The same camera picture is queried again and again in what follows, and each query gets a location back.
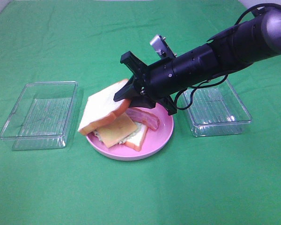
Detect toy bacon strip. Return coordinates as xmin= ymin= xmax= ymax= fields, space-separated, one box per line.
xmin=125 ymin=108 xmax=160 ymax=131

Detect yellow toy cheese slice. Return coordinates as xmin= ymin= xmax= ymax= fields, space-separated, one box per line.
xmin=95 ymin=113 xmax=138 ymax=148

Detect toy lettuce leaf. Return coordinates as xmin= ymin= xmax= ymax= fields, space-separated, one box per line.
xmin=93 ymin=122 xmax=137 ymax=147

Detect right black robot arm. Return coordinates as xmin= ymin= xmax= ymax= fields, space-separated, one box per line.
xmin=114 ymin=3 xmax=281 ymax=115

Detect pink round plate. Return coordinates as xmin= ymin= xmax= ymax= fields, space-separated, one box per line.
xmin=86 ymin=104 xmax=174 ymax=161

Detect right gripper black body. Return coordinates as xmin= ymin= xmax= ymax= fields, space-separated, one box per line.
xmin=120 ymin=44 xmax=224 ymax=115

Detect right clear plastic container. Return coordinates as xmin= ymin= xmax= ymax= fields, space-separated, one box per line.
xmin=184 ymin=79 xmax=252 ymax=137

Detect toy bread slice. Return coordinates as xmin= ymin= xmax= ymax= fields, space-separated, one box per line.
xmin=124 ymin=122 xmax=148 ymax=151
xmin=78 ymin=79 xmax=131 ymax=135

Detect green tablecloth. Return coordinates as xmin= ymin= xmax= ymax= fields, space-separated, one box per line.
xmin=0 ymin=0 xmax=281 ymax=225

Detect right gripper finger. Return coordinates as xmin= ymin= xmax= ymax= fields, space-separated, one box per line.
xmin=113 ymin=81 xmax=141 ymax=102
xmin=130 ymin=96 xmax=156 ymax=109

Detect clear plastic container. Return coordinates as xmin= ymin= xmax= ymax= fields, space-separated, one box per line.
xmin=184 ymin=79 xmax=252 ymax=137
xmin=0 ymin=81 xmax=78 ymax=150

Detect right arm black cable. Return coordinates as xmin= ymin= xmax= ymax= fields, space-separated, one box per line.
xmin=173 ymin=4 xmax=281 ymax=111

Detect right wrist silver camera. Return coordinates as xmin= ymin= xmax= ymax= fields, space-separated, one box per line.
xmin=150 ymin=34 xmax=176 ymax=59

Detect left clear plastic container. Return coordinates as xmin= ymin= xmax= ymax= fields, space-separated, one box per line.
xmin=0 ymin=81 xmax=78 ymax=150

